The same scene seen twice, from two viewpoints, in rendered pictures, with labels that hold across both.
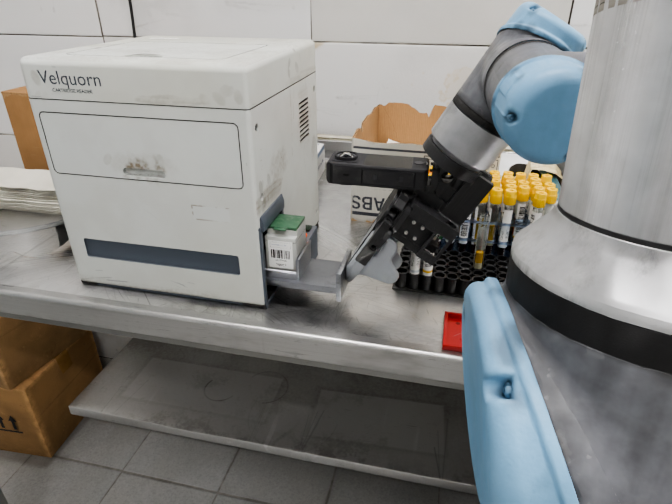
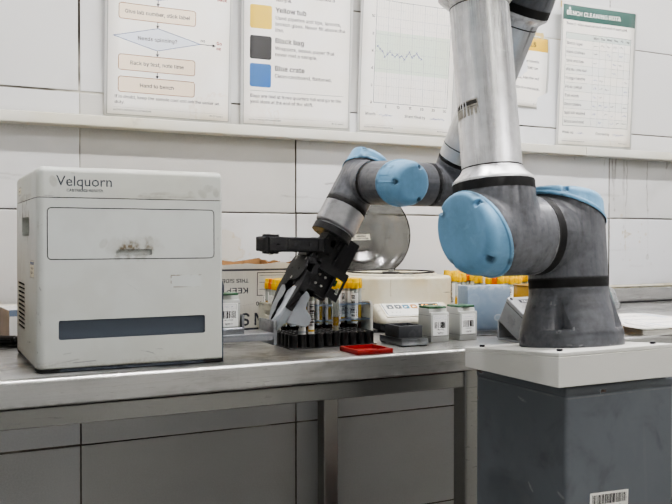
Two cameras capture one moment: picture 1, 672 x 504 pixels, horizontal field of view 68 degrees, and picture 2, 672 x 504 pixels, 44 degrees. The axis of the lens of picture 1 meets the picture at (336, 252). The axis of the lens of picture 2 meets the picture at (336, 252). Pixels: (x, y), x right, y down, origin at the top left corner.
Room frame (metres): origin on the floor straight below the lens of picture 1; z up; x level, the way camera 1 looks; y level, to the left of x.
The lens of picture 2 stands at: (-0.60, 0.80, 1.07)
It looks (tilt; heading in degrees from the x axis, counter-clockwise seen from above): 1 degrees down; 320
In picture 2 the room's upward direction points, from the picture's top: straight up
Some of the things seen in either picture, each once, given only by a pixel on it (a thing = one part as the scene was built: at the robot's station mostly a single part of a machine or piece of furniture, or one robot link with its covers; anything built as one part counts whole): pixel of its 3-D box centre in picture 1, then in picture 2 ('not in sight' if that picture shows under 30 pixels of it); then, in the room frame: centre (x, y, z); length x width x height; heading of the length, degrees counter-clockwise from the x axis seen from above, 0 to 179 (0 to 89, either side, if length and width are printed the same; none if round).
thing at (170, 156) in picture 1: (209, 158); (123, 265); (0.69, 0.18, 1.03); 0.31 x 0.27 x 0.30; 77
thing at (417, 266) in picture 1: (462, 245); (323, 313); (0.61, -0.17, 0.93); 0.17 x 0.09 x 0.11; 77
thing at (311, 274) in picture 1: (270, 262); (210, 330); (0.58, 0.09, 0.92); 0.21 x 0.07 x 0.05; 77
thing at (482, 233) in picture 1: (480, 248); (335, 314); (0.60, -0.20, 0.93); 0.01 x 0.01 x 0.10
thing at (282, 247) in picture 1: (286, 246); (223, 314); (0.57, 0.06, 0.95); 0.05 x 0.04 x 0.06; 167
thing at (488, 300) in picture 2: not in sight; (483, 309); (0.53, -0.53, 0.92); 0.10 x 0.07 x 0.10; 72
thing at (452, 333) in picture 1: (472, 333); (366, 349); (0.48, -0.16, 0.88); 0.07 x 0.07 x 0.01; 77
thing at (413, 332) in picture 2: not in sight; (403, 333); (0.52, -0.29, 0.89); 0.09 x 0.05 x 0.04; 165
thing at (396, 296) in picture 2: not in sight; (393, 298); (0.77, -0.51, 0.94); 0.30 x 0.24 x 0.12; 158
